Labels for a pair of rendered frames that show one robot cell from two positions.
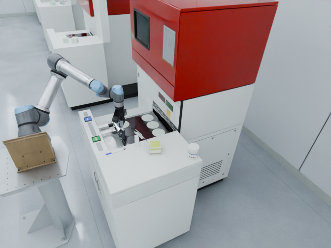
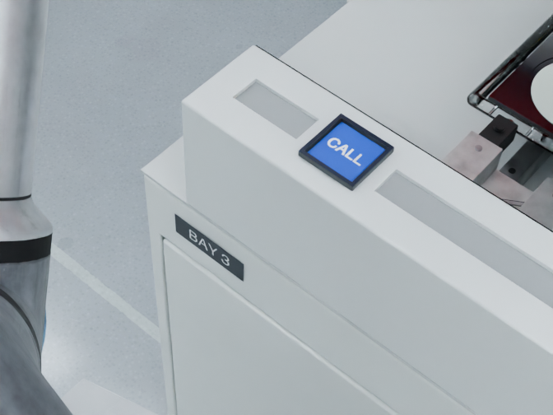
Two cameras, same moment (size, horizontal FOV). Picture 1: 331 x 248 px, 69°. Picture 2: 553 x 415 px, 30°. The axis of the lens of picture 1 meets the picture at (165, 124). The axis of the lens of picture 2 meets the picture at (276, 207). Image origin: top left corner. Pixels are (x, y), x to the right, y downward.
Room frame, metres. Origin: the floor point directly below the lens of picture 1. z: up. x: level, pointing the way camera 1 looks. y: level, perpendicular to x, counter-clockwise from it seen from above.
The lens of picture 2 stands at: (1.02, 0.88, 1.60)
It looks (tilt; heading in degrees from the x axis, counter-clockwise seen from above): 52 degrees down; 336
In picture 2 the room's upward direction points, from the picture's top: 4 degrees clockwise
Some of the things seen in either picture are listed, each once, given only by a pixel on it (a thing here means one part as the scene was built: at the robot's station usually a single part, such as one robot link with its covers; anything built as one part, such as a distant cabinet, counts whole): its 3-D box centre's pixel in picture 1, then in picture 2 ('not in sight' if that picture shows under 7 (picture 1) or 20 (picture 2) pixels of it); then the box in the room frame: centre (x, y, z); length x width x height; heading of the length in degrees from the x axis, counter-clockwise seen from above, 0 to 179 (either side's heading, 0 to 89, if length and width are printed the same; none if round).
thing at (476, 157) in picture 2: (103, 127); (459, 174); (1.50, 0.50, 0.89); 0.08 x 0.03 x 0.03; 119
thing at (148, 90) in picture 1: (155, 98); not in sight; (1.78, 0.09, 1.02); 0.82 x 0.03 x 0.40; 29
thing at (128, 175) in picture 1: (148, 165); not in sight; (1.12, 0.10, 0.89); 0.62 x 0.35 x 0.14; 119
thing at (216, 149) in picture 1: (183, 140); not in sight; (1.94, -0.20, 0.41); 0.82 x 0.71 x 0.82; 29
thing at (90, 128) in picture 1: (93, 136); (467, 294); (1.38, 0.55, 0.89); 0.55 x 0.09 x 0.14; 29
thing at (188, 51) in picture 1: (192, 35); not in sight; (1.93, -0.18, 1.52); 0.81 x 0.75 x 0.59; 29
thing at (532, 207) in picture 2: (106, 133); (536, 222); (1.43, 0.46, 0.89); 0.08 x 0.03 x 0.03; 119
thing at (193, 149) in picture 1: (193, 151); not in sight; (1.15, -0.19, 1.01); 0.07 x 0.07 x 0.10
